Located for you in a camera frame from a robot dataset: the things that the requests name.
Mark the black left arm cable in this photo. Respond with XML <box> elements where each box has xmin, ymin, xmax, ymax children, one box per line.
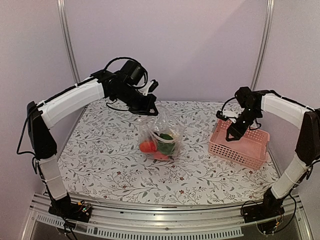
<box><xmin>103</xmin><ymin>57</ymin><xmax>148</xmax><ymax>88</ymax></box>

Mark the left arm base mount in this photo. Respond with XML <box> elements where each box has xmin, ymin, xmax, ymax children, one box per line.
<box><xmin>48</xmin><ymin>199</ymin><xmax>93</xmax><ymax>223</ymax></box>

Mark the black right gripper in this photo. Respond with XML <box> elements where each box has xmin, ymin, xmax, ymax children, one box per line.
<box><xmin>226</xmin><ymin>107</ymin><xmax>262</xmax><ymax>141</ymax></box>

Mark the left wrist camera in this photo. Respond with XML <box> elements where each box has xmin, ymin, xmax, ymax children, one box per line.
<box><xmin>141</xmin><ymin>79</ymin><xmax>159</xmax><ymax>96</ymax></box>

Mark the clear zip top bag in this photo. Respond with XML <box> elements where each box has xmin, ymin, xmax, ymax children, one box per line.
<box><xmin>138</xmin><ymin>105</ymin><xmax>186</xmax><ymax>161</ymax></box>

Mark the right aluminium frame post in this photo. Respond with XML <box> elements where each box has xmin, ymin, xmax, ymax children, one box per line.
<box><xmin>250</xmin><ymin>0</ymin><xmax>275</xmax><ymax>91</ymax></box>

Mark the floral white table mat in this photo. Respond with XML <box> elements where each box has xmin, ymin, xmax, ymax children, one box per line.
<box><xmin>58</xmin><ymin>100</ymin><xmax>278</xmax><ymax>205</ymax></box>

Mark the red toy apple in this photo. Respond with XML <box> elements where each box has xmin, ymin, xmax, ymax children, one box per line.
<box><xmin>152</xmin><ymin>151</ymin><xmax>169</xmax><ymax>161</ymax></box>

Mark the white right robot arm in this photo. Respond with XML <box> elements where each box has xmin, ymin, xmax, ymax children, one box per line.
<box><xmin>259</xmin><ymin>85</ymin><xmax>320</xmax><ymax>205</ymax></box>

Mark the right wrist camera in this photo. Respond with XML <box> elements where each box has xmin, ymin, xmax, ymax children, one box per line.
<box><xmin>216</xmin><ymin>110</ymin><xmax>238</xmax><ymax>123</ymax></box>

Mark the aluminium frame post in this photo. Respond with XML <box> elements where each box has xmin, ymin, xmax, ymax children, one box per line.
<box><xmin>56</xmin><ymin>0</ymin><xmax>81</xmax><ymax>84</ymax></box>
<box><xmin>250</xmin><ymin>0</ymin><xmax>275</xmax><ymax>91</ymax></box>

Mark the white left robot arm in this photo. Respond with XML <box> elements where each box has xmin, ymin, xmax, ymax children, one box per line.
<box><xmin>26</xmin><ymin>57</ymin><xmax>159</xmax><ymax>217</ymax></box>

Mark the dark green toy avocado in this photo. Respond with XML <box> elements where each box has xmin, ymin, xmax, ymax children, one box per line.
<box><xmin>157</xmin><ymin>133</ymin><xmax>175</xmax><ymax>156</ymax></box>

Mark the left aluminium frame post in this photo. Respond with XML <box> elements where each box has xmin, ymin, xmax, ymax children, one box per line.
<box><xmin>56</xmin><ymin>0</ymin><xmax>81</xmax><ymax>84</ymax></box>

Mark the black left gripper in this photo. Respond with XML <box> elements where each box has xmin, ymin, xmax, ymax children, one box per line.
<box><xmin>113</xmin><ymin>83</ymin><xmax>159</xmax><ymax>116</ymax></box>

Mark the front aluminium rail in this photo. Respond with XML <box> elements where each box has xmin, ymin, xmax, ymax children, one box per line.
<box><xmin>21</xmin><ymin>193</ymin><xmax>313</xmax><ymax>240</ymax></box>

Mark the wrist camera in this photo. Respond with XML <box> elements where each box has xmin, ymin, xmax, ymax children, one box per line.
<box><xmin>141</xmin><ymin>79</ymin><xmax>159</xmax><ymax>96</ymax></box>
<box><xmin>216</xmin><ymin>110</ymin><xmax>238</xmax><ymax>123</ymax></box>

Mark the pink plastic basket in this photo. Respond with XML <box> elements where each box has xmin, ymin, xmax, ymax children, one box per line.
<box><xmin>208</xmin><ymin>119</ymin><xmax>270</xmax><ymax>170</ymax></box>

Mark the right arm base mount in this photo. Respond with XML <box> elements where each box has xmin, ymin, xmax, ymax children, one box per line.
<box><xmin>240</xmin><ymin>200</ymin><xmax>285</xmax><ymax>223</ymax></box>

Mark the orange toy mango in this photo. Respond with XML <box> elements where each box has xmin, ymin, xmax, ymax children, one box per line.
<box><xmin>139</xmin><ymin>141</ymin><xmax>157</xmax><ymax>154</ymax></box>

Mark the yellow toy pepper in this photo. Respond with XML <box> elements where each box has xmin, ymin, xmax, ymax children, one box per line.
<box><xmin>169</xmin><ymin>132</ymin><xmax>178</xmax><ymax>139</ymax></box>

